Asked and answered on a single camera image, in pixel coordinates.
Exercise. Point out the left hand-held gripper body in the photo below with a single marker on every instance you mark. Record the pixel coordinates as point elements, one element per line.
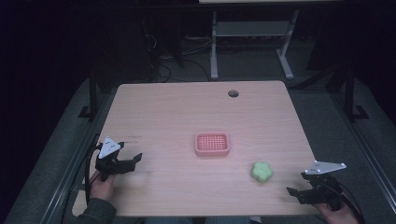
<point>109,165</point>

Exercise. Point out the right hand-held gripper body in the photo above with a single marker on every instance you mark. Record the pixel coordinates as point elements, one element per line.
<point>322,186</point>

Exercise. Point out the green flower-shaped soap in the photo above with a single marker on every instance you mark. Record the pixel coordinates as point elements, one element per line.
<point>261,171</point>

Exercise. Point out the pink soap dish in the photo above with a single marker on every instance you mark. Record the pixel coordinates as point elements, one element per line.
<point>212,144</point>

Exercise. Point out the person's left hand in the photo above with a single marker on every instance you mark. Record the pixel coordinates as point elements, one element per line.
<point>101,188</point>

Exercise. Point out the person's right hand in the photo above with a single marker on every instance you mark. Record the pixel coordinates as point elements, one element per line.
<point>339,216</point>

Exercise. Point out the black metal stand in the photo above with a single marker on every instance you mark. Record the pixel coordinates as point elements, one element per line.
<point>92,96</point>
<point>350,93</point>

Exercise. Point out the white metal stand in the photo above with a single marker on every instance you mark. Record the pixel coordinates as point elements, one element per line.
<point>249,28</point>

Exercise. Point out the metal floor rail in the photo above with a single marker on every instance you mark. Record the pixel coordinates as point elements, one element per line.
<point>67,174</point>
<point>364,149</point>

